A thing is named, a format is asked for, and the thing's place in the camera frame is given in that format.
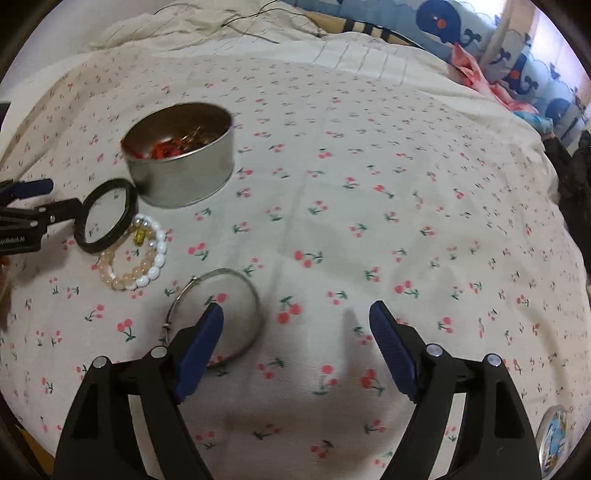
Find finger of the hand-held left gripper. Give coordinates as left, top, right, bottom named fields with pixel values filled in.
left=0, top=198, right=87, bottom=228
left=0, top=179, right=55, bottom=205

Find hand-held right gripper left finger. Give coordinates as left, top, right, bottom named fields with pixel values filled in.
left=53, top=302, right=225, bottom=480

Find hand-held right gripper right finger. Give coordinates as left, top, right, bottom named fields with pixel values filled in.
left=368, top=300, right=542, bottom=480

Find black bangle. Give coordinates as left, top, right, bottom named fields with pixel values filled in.
left=74, top=178, right=138, bottom=254

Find silver bangle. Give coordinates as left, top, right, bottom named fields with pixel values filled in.
left=164, top=268, right=265, bottom=368

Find pink and white beaded bracelet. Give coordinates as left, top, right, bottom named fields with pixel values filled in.
left=98, top=215, right=168, bottom=291

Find round silver tin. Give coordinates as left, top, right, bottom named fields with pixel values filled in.
left=121, top=102, right=235, bottom=208

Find round printed tin lid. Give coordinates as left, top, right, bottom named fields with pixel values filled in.
left=536, top=405, right=572, bottom=476

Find black jacket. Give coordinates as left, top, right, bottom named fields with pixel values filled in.
left=542, top=129, right=591, bottom=241

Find light blue cloth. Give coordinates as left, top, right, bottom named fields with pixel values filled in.
left=512, top=108, right=553, bottom=136

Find pink cloth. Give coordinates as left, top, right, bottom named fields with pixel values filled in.
left=450, top=44, right=514, bottom=110

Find black and yellow striped pillow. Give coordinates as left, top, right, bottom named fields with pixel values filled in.
left=305, top=9, right=417, bottom=48

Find blue whale print cushion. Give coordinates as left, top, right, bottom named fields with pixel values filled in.
left=295, top=0, right=588, bottom=139

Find thin black cable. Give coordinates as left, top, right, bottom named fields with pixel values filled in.
left=222, top=0, right=326, bottom=44

